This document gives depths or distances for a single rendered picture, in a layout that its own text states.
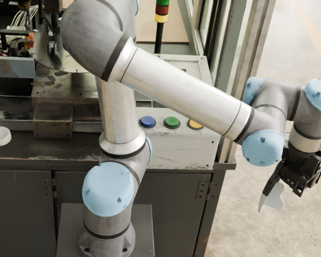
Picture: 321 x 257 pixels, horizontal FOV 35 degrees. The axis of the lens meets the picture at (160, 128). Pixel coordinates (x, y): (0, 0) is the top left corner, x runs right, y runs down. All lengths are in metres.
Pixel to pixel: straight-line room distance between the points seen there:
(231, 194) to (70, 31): 1.72
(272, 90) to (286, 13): 3.13
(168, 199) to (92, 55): 0.88
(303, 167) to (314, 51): 2.63
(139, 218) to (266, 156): 0.55
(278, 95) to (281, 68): 2.43
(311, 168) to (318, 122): 0.13
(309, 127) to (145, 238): 0.53
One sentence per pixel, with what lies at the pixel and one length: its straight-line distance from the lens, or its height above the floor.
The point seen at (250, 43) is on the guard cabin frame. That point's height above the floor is 1.18.
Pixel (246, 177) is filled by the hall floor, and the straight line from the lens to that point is 2.64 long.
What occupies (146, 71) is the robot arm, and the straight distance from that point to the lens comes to 0.93.
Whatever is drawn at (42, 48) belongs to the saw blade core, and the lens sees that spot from 1.65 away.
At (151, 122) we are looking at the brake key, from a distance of 1.44.
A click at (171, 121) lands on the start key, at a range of 1.45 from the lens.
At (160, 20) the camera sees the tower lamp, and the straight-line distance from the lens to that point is 1.78.
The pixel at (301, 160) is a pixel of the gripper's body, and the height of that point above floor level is 1.07.
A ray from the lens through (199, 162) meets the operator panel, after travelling 1.53.
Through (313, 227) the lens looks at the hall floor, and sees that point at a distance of 2.53.
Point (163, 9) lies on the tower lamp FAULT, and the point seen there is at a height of 1.02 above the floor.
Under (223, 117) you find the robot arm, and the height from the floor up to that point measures 1.26.
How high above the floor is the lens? 1.85
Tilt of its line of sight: 41 degrees down
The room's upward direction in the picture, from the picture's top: 7 degrees clockwise
